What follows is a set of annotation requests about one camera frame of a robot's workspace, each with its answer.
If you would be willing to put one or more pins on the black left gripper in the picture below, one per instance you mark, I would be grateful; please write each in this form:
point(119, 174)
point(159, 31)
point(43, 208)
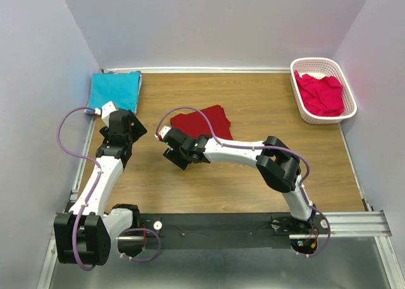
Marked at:
point(137, 128)

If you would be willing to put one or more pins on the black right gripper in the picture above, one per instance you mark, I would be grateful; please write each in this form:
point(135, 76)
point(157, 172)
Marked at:
point(172, 157)

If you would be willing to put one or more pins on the dark red t-shirt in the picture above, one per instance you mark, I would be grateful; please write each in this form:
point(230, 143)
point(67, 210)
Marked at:
point(194, 124)

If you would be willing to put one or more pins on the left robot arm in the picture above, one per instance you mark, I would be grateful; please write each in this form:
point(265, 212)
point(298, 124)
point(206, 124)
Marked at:
point(83, 234)

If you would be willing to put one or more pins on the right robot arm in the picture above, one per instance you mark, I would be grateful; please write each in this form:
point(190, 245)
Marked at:
point(277, 164)

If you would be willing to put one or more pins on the folded cyan t-shirt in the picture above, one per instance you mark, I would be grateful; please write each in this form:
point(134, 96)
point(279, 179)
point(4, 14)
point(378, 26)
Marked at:
point(121, 88)

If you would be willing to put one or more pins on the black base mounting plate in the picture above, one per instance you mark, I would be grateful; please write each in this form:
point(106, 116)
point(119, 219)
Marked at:
point(276, 230)

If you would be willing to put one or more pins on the magenta t-shirt in basket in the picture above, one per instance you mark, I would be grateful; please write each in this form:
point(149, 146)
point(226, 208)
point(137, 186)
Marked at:
point(321, 97)

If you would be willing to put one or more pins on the pink plastic laundry basket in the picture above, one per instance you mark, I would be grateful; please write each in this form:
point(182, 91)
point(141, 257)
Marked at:
point(319, 68)

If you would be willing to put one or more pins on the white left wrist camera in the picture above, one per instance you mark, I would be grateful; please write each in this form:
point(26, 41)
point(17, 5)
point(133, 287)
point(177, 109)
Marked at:
point(105, 111)

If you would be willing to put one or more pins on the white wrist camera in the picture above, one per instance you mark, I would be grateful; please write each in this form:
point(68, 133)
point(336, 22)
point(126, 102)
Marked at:
point(105, 111)
point(162, 132)

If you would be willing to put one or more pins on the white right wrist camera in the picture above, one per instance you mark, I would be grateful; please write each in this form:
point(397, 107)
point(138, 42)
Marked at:
point(162, 132)

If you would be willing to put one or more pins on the aluminium table edge rail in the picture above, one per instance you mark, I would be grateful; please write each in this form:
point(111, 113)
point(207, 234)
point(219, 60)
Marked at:
point(209, 69)

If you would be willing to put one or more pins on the front aluminium rail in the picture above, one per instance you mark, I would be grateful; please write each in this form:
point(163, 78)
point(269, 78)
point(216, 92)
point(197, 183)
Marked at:
point(344, 224)

